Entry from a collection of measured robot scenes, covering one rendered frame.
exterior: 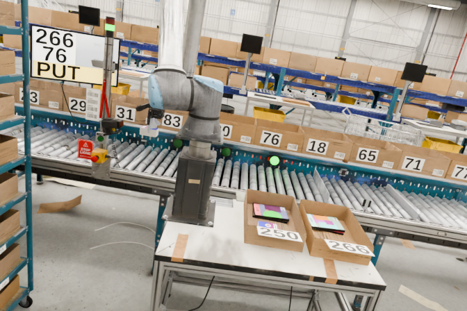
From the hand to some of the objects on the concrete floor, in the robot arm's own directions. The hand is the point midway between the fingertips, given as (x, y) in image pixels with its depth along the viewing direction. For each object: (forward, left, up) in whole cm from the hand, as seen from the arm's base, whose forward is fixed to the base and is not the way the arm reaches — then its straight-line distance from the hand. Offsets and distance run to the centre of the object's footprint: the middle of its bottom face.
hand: (149, 129), depth 187 cm
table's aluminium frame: (-43, -73, -106) cm, 136 cm away
